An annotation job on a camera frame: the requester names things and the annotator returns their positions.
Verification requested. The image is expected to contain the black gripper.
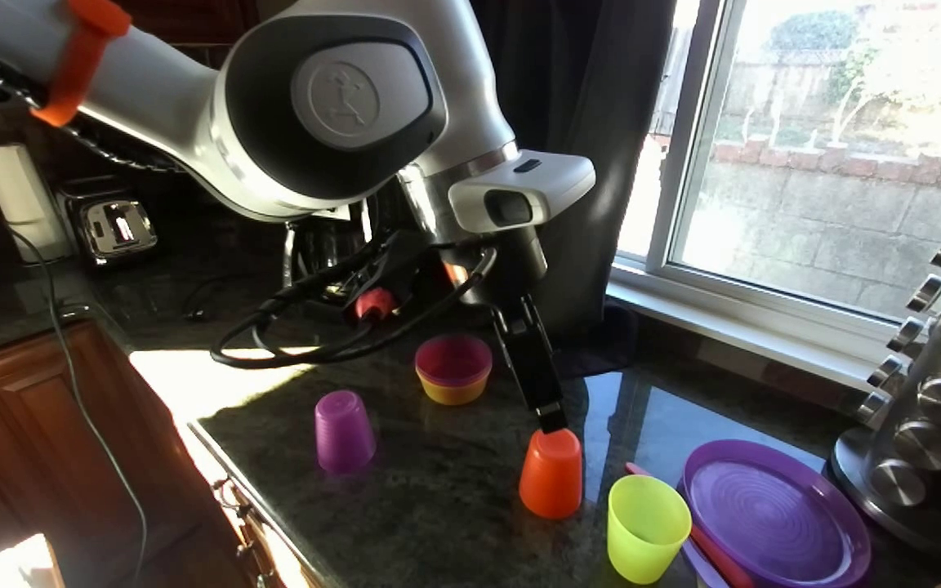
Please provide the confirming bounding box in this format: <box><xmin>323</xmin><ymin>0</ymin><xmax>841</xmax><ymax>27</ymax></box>
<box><xmin>477</xmin><ymin>226</ymin><xmax>573</xmax><ymax>438</ymax></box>

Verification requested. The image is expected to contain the orange plastic cup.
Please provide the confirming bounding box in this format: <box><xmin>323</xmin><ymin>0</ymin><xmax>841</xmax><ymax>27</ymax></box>
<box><xmin>515</xmin><ymin>423</ymin><xmax>586</xmax><ymax>521</ymax></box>

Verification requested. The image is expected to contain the lime green plastic cup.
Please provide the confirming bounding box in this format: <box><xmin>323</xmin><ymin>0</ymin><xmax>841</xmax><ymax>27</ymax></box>
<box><xmin>604</xmin><ymin>474</ymin><xmax>696</xmax><ymax>588</ymax></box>

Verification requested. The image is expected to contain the purple plastic cup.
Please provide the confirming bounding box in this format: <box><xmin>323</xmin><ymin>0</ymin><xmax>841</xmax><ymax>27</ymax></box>
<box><xmin>311</xmin><ymin>388</ymin><xmax>379</xmax><ymax>477</ymax></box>

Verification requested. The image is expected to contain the magenta plastic bowl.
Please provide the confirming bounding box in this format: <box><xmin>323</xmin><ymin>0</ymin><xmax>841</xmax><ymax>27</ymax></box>
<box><xmin>412</xmin><ymin>329</ymin><xmax>497</xmax><ymax>385</ymax></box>

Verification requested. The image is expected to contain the yellow plastic bowl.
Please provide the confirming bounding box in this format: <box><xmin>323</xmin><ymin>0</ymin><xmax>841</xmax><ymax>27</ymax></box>
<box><xmin>415</xmin><ymin>363</ymin><xmax>497</xmax><ymax>408</ymax></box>

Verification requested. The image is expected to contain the silver drip coffee maker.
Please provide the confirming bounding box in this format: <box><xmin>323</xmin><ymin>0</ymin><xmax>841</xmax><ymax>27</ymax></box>
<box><xmin>279</xmin><ymin>209</ymin><xmax>379</xmax><ymax>292</ymax></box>

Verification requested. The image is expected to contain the orange plastic utensil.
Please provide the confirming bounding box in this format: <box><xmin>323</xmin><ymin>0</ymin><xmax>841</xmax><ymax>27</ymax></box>
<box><xmin>628</xmin><ymin>462</ymin><xmax>760</xmax><ymax>588</ymax></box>

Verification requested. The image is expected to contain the dark curtain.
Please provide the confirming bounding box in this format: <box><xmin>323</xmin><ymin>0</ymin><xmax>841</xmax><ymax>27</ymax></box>
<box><xmin>466</xmin><ymin>0</ymin><xmax>679</xmax><ymax>353</ymax></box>

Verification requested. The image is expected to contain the purple plastic plate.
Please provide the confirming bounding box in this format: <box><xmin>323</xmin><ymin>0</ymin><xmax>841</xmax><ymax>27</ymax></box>
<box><xmin>675</xmin><ymin>438</ymin><xmax>876</xmax><ymax>588</ymax></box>

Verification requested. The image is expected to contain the white framed window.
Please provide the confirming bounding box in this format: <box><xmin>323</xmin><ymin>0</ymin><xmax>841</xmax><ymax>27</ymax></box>
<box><xmin>611</xmin><ymin>0</ymin><xmax>941</xmax><ymax>388</ymax></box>

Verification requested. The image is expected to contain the metal spice jar rack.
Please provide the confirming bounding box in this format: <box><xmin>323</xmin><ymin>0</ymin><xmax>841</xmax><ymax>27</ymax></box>
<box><xmin>827</xmin><ymin>209</ymin><xmax>941</xmax><ymax>559</ymax></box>

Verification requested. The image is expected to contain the silver toaster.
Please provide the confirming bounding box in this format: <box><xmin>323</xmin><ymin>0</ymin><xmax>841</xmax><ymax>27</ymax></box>
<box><xmin>59</xmin><ymin>188</ymin><xmax>159</xmax><ymax>268</ymax></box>

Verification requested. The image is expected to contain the wooden base cabinet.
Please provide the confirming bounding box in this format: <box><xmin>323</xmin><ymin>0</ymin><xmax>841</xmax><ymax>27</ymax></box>
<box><xmin>0</xmin><ymin>315</ymin><xmax>261</xmax><ymax>588</ymax></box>

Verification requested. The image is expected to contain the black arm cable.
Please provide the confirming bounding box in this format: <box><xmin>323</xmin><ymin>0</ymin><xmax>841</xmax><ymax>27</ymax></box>
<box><xmin>209</xmin><ymin>233</ymin><xmax>500</xmax><ymax>368</ymax></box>

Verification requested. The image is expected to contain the thin grey power cord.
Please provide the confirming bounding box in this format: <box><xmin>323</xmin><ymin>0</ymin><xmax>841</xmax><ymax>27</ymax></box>
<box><xmin>6</xmin><ymin>222</ymin><xmax>155</xmax><ymax>588</ymax></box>

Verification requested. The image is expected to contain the orange arm strap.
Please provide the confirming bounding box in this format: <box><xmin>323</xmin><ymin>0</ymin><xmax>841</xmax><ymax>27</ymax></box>
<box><xmin>29</xmin><ymin>0</ymin><xmax>137</xmax><ymax>131</ymax></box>

